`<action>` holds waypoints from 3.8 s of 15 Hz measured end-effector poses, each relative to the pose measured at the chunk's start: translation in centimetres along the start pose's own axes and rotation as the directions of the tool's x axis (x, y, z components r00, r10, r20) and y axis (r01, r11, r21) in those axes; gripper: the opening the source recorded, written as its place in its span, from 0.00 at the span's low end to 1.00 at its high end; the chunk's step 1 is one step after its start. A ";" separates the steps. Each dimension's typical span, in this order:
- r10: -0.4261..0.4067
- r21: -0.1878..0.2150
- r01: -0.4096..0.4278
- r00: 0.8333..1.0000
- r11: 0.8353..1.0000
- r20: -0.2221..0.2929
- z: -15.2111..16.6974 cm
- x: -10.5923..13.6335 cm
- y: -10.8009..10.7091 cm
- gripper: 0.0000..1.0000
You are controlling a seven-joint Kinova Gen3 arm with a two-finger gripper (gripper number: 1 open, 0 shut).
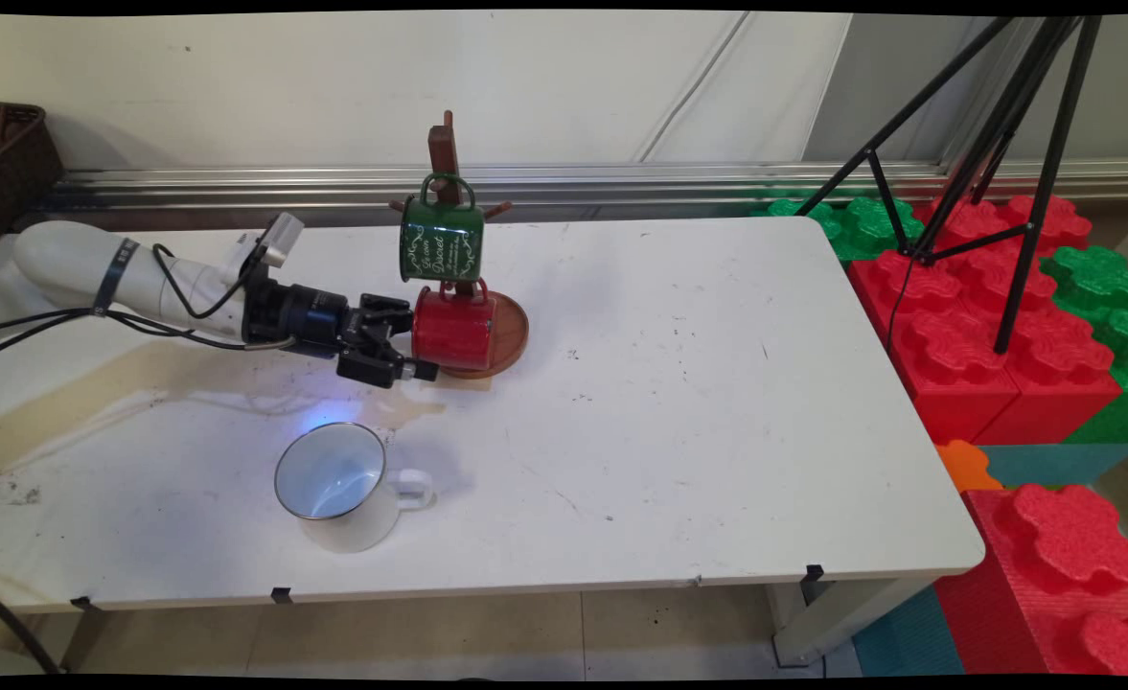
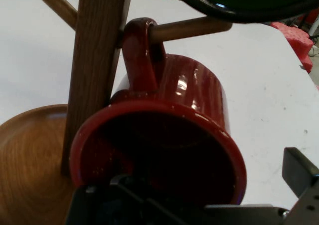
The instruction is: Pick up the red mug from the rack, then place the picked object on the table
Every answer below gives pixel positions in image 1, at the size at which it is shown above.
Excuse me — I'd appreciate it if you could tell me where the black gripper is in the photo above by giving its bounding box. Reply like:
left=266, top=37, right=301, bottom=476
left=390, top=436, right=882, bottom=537
left=242, top=278, right=439, bottom=390

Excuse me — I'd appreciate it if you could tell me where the red enamel mug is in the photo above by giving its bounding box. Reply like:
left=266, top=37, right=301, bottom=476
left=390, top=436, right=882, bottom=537
left=411, top=278, right=499, bottom=373

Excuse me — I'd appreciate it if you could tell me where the green enamel mug with print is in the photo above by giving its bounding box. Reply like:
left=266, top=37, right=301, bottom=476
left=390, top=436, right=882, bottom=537
left=399, top=172, right=486, bottom=285

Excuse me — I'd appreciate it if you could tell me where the brown wooden mug tree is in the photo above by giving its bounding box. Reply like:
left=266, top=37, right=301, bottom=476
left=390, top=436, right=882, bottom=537
left=388, top=110, right=531, bottom=380

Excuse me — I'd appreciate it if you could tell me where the white enamel mug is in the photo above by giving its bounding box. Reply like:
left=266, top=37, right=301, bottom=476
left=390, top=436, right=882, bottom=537
left=274, top=422, right=435, bottom=555

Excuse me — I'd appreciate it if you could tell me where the dark brown wicker basket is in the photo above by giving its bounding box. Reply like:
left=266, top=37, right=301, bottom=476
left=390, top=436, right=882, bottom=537
left=0, top=100, right=66, bottom=254

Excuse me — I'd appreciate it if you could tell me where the flat green foam block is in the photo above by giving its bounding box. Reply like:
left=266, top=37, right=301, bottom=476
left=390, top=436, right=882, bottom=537
left=753, top=195, right=927, bottom=262

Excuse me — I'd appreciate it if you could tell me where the white table leg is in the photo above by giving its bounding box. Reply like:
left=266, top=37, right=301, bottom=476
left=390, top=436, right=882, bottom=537
left=767, top=575, right=931, bottom=669

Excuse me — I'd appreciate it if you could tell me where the large red foam block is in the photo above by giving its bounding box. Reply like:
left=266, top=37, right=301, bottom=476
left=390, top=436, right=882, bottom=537
left=844, top=195, right=1124, bottom=448

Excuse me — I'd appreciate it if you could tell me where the orange foam piece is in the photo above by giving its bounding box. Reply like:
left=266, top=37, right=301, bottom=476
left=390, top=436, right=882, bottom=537
left=935, top=440, right=1003, bottom=494

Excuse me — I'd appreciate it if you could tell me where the black tripod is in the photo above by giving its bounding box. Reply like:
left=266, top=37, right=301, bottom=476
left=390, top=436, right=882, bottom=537
left=794, top=14, right=1104, bottom=356

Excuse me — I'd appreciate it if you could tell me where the teal foam mat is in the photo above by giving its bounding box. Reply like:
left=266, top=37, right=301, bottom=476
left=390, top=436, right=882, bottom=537
left=978, top=442, right=1128, bottom=492

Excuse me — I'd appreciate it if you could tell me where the red foam block with studs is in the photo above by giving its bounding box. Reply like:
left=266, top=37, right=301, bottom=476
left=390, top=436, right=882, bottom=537
left=933, top=482, right=1128, bottom=678

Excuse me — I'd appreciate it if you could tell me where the tall green foam block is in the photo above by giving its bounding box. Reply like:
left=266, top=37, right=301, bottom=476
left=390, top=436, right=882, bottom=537
left=1041, top=245, right=1128, bottom=445

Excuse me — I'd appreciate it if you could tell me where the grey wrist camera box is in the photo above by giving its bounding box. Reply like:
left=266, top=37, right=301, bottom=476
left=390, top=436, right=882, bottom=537
left=238, top=212, right=306, bottom=285

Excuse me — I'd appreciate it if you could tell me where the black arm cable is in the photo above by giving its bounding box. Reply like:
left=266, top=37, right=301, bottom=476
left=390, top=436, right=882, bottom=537
left=0, top=241, right=296, bottom=363

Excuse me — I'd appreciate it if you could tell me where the aluminium wall rail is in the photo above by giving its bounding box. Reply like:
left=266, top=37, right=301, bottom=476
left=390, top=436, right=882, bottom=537
left=41, top=159, right=1128, bottom=227

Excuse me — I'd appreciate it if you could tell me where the black floor cable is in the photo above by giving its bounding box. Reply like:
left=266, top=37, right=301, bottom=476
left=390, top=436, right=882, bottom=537
left=0, top=583, right=64, bottom=678

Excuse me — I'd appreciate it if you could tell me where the thin black tripod cable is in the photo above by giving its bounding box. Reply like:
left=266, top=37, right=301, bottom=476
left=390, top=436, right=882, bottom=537
left=886, top=251, right=919, bottom=352

